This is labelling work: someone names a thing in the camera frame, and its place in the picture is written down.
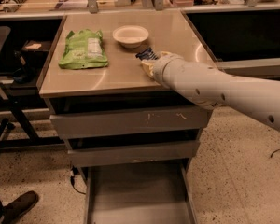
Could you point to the dark blue rxbar wrapper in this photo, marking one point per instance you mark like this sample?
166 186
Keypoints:
147 54

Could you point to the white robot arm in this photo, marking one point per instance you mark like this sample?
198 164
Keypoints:
208 87

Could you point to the grey drawer cabinet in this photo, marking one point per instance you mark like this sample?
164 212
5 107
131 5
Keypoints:
122 84

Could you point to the grey middle drawer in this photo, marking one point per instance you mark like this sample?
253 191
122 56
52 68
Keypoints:
134 154

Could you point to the grey top drawer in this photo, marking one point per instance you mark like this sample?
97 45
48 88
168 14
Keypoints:
130 121

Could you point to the grey open bottom drawer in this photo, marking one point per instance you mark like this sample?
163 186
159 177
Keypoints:
139 193

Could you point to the white paper bowl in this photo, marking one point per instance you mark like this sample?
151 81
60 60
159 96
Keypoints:
130 36

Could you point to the green snack bag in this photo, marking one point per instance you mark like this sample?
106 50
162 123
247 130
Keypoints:
83 50

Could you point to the black box with label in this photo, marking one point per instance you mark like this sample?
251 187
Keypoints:
35 52

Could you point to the black shoe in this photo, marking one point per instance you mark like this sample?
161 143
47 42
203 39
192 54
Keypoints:
19 207

